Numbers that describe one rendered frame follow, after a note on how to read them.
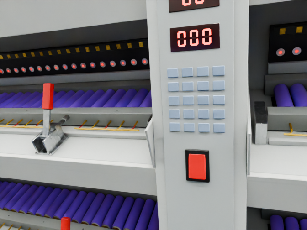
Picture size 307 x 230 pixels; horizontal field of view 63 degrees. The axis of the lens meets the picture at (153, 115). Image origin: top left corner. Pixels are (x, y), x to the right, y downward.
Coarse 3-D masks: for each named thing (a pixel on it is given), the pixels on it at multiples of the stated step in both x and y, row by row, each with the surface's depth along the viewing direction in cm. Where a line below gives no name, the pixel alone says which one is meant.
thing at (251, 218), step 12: (252, 216) 41; (264, 216) 40; (276, 216) 39; (288, 216) 39; (300, 216) 38; (252, 228) 40; (264, 228) 39; (276, 228) 37; (288, 228) 37; (300, 228) 38
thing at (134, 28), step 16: (304, 0) 37; (256, 16) 39; (272, 16) 39; (288, 16) 38; (304, 16) 37; (48, 32) 52; (64, 32) 51; (80, 32) 50; (96, 32) 49; (112, 32) 48; (128, 32) 47; (144, 32) 46; (256, 32) 40; (0, 48) 57; (16, 48) 56; (32, 48) 54; (256, 48) 40; (256, 64) 41; (128, 80) 48; (256, 80) 41
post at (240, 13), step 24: (240, 0) 22; (240, 24) 22; (240, 48) 23; (240, 72) 23; (240, 96) 23; (240, 120) 24; (240, 144) 24; (240, 168) 25; (240, 192) 25; (240, 216) 26
